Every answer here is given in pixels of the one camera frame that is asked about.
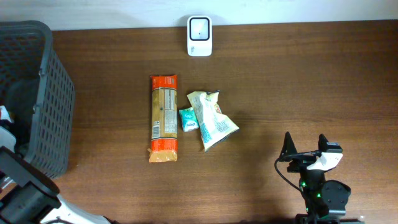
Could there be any white barcode scanner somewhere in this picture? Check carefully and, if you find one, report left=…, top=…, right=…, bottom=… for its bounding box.
left=187, top=16, right=213, bottom=57

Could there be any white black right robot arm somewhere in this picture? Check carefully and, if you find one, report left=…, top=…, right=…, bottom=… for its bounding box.
left=274, top=133, right=351, bottom=223

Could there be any orange pasta package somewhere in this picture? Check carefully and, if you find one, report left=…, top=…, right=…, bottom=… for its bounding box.
left=149, top=75, right=178, bottom=163

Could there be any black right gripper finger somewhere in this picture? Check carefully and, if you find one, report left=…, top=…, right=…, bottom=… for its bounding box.
left=279, top=132, right=297, bottom=161
left=318, top=134, right=329, bottom=152

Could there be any yellow chip bag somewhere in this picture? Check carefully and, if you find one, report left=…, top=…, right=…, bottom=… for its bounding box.
left=187, top=91, right=239, bottom=152

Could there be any grey plastic mesh basket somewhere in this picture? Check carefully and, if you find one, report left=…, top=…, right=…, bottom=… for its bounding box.
left=1, top=21, right=75, bottom=179

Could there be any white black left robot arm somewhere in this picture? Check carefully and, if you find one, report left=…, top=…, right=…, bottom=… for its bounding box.
left=1, top=127, right=117, bottom=223

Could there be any teal tissue pack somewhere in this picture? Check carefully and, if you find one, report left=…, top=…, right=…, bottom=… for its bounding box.
left=179, top=107, right=199, bottom=132

